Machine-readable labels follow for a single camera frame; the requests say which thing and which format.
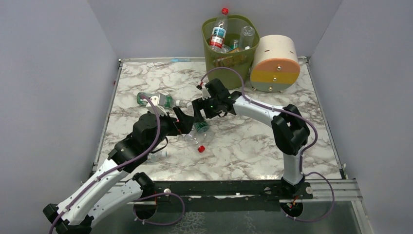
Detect brown red tea bottle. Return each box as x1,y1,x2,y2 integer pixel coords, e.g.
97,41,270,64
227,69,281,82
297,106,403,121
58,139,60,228
212,48,245,68

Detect green white label water bottle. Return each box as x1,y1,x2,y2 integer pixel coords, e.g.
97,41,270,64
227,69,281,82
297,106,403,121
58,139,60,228
230,39,239,50

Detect red label water bottle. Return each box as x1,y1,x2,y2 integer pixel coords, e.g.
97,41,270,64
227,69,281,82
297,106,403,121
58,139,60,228
209,8,229,53

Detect clear unlabelled bottle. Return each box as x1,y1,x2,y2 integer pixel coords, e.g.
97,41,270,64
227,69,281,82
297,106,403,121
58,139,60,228
239,26,255,49

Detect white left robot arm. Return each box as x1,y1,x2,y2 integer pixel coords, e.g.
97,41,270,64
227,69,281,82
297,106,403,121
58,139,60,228
43,100,195,234

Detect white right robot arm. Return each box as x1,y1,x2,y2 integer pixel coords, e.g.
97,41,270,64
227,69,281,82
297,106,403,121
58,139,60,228
194,78,310,191

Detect green ribbed plastic bin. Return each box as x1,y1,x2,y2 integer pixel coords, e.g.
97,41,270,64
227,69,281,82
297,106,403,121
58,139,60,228
202,15,260,89

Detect red label bottle red cap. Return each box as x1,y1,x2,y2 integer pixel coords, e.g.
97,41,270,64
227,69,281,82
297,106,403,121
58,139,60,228
184,130,206,153

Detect green Cestbon label water bottle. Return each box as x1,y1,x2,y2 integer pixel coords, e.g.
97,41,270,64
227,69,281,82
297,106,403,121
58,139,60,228
186,102,209,134

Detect blue label bottle front left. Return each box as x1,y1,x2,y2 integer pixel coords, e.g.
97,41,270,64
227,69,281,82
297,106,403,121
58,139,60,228
148,151,168,162

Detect green bottle back left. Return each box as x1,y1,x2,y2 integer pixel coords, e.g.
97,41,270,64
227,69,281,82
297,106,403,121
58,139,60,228
136,92,180,109

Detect round drawer box gold knobs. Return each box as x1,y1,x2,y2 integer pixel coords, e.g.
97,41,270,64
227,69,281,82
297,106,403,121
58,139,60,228
250,35,300,92

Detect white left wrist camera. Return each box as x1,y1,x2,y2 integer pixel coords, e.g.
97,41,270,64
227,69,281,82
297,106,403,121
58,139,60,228
146,94,167,116

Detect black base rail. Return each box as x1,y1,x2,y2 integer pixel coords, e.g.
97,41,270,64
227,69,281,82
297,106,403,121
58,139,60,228
133,180,313,213

